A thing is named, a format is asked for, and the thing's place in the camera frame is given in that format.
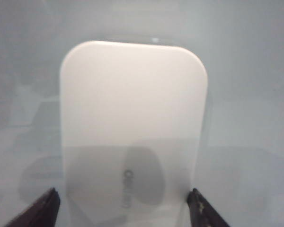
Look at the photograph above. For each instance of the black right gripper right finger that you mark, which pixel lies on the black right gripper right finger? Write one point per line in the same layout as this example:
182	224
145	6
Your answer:
203	212

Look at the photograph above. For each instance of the white glass whiteboard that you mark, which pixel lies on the white glass whiteboard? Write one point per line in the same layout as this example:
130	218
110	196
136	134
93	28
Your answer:
246	94

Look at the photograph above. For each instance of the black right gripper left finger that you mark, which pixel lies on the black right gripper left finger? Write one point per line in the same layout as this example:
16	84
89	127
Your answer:
40	212

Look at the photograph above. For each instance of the white whiteboard eraser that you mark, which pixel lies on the white whiteboard eraser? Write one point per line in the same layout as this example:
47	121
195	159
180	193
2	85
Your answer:
132	106

